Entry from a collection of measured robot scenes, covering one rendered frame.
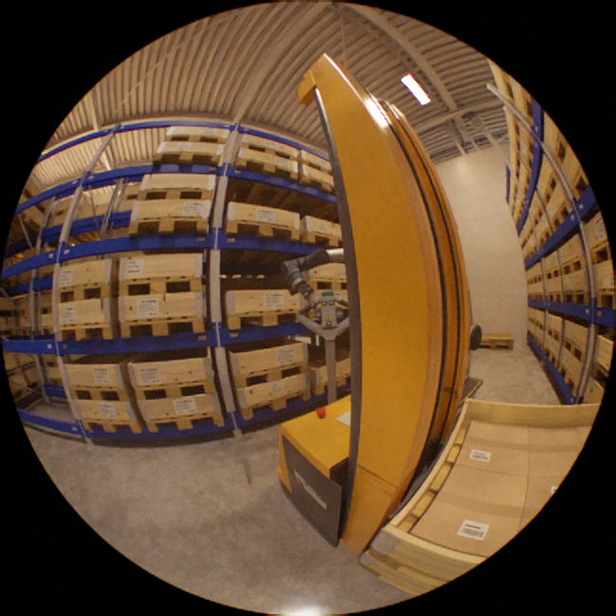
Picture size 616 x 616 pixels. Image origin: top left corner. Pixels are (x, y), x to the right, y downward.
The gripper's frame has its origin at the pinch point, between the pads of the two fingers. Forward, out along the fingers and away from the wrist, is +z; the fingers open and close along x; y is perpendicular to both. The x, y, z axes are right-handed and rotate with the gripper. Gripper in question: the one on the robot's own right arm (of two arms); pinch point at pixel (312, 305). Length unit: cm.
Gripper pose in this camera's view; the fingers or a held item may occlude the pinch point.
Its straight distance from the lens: 118.5
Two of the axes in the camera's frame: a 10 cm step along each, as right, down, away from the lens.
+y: 8.5, -5.3, -0.1
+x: 1.7, 2.6, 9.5
